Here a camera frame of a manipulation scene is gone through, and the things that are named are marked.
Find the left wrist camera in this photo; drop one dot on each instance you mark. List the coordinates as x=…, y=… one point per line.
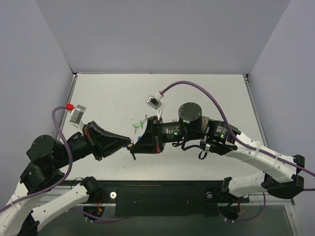
x=75, y=119

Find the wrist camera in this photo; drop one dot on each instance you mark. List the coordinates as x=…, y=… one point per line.
x=75, y=119
x=154, y=101

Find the green key tag with key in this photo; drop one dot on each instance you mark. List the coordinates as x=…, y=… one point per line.
x=138, y=125

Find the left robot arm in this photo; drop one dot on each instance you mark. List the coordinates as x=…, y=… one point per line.
x=22, y=216

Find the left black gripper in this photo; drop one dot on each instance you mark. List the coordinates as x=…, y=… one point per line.
x=92, y=140

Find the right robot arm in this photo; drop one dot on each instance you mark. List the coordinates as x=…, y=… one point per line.
x=278, y=176

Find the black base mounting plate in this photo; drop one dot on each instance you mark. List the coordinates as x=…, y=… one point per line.
x=165, y=198

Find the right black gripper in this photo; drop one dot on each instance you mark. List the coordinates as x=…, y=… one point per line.
x=156, y=135

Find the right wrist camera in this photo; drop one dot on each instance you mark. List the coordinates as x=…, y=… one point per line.
x=154, y=101

